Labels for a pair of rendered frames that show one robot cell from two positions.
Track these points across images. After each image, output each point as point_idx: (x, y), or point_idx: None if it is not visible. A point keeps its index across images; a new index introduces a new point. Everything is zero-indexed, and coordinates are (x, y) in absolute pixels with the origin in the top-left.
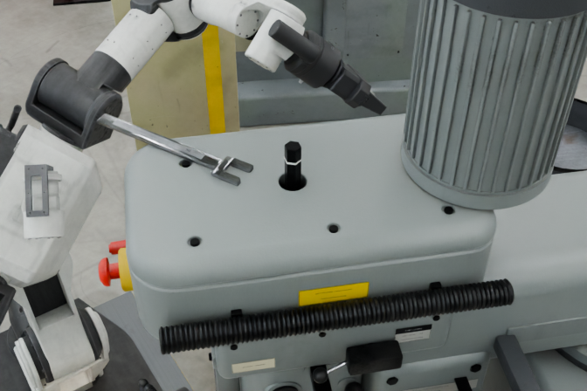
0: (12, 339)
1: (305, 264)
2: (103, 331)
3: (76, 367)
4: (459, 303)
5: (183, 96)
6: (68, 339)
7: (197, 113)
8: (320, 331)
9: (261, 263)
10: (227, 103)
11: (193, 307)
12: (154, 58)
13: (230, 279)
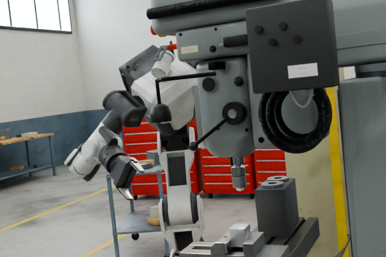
0: None
1: None
2: (200, 204)
3: (181, 217)
4: None
5: (319, 191)
6: (180, 197)
7: (328, 204)
8: (203, 6)
9: None
10: (346, 199)
11: (162, 3)
12: (302, 163)
13: None
